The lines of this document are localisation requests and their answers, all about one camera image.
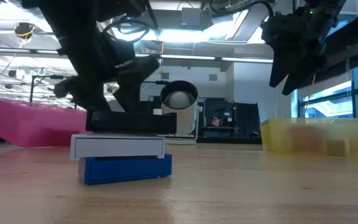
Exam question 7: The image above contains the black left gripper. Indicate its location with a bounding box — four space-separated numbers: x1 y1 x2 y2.
53 34 160 113

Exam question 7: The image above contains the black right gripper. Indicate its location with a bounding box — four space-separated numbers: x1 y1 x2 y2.
261 9 335 96

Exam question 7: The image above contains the black digital display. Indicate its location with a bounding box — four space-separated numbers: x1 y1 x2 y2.
85 107 178 136

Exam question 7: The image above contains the white digital display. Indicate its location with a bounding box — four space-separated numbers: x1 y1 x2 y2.
70 133 167 162

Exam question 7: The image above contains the dark framed window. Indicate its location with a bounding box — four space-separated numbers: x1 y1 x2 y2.
290 58 358 119

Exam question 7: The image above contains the yellow translucent plastic bin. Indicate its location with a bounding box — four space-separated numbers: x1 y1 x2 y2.
259 117 358 158

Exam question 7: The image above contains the blue digital display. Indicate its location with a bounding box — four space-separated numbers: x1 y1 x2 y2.
78 154 173 186

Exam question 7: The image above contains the black pole stand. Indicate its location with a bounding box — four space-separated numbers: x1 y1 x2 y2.
29 74 81 110

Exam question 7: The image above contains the long ceiling strip light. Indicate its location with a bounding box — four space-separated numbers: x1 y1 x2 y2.
135 53 275 64

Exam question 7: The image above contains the red translucent plastic bin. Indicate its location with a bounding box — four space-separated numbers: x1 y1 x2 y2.
0 95 88 148

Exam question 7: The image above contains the bright ceiling light panel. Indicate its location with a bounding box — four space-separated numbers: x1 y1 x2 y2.
110 20 270 44

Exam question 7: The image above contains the person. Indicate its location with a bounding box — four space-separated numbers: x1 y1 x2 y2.
208 115 225 128

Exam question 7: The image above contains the grey ceiling box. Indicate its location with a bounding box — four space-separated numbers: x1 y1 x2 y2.
180 7 214 31

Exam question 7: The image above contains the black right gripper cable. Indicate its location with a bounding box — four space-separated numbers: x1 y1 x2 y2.
208 0 275 24

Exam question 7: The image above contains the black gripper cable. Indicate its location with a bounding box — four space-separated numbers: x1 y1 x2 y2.
103 14 151 44
208 0 275 24

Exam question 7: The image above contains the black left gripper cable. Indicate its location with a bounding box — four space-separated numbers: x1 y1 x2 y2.
103 14 151 44

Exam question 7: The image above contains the black hanging cable bundle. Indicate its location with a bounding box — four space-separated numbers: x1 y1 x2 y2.
13 21 37 40

